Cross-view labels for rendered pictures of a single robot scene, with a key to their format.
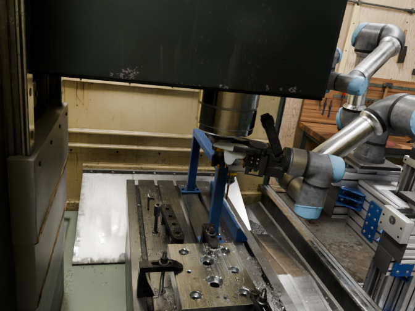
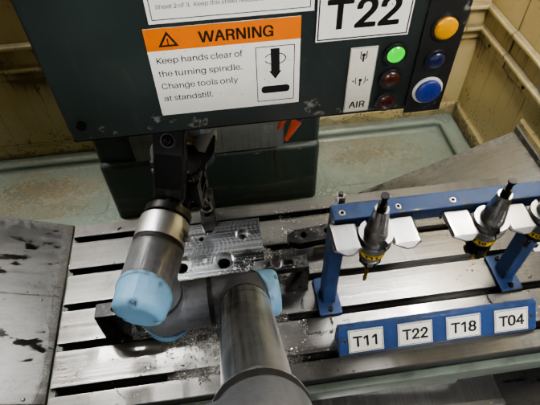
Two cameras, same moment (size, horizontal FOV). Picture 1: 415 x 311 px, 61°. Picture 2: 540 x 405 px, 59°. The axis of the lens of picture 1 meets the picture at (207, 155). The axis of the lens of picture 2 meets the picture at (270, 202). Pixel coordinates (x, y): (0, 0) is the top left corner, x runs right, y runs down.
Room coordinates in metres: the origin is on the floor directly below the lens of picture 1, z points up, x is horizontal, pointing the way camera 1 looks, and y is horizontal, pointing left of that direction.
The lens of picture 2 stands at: (1.16, -0.63, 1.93)
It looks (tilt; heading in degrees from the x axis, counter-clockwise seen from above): 50 degrees down; 100
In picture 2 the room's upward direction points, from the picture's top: 2 degrees counter-clockwise
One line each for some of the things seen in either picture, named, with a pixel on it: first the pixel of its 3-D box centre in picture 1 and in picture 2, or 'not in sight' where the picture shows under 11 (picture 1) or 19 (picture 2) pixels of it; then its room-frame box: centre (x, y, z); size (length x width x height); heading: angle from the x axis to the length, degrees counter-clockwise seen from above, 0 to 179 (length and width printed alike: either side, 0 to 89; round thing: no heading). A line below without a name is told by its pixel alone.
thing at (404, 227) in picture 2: not in sight; (404, 232); (1.31, -0.08, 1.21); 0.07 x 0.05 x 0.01; 106
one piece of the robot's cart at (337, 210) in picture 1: (359, 207); not in sight; (1.73, -0.84, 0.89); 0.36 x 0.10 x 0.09; 102
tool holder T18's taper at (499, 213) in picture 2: not in sight; (498, 206); (1.47, -0.04, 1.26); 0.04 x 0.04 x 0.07
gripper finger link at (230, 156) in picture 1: (229, 154); not in sight; (0.89, -0.06, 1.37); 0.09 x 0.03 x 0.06; 104
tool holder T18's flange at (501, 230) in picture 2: not in sight; (489, 222); (1.47, -0.04, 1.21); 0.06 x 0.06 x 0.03
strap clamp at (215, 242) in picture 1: (209, 241); (280, 272); (1.08, -0.05, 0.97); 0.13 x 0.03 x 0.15; 16
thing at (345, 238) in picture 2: (236, 168); (345, 239); (1.21, -0.11, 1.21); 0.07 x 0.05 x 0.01; 106
